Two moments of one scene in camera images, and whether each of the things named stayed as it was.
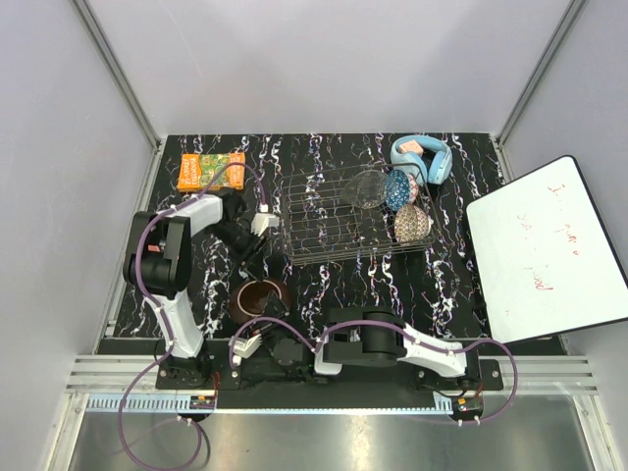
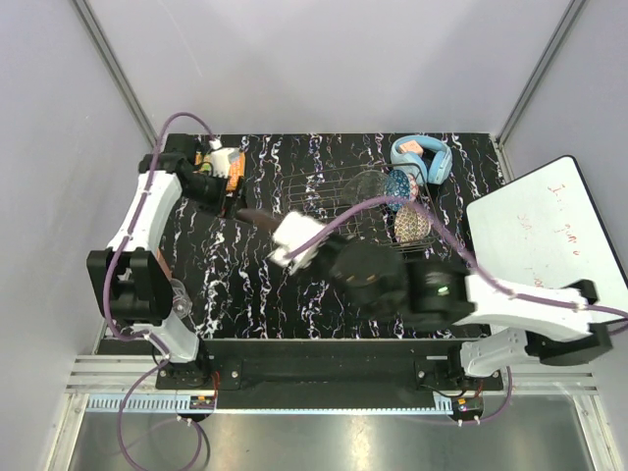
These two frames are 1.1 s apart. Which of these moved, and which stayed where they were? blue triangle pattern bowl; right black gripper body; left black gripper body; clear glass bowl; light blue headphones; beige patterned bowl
Moved: left black gripper body; right black gripper body
Stayed: clear glass bowl; light blue headphones; beige patterned bowl; blue triangle pattern bowl
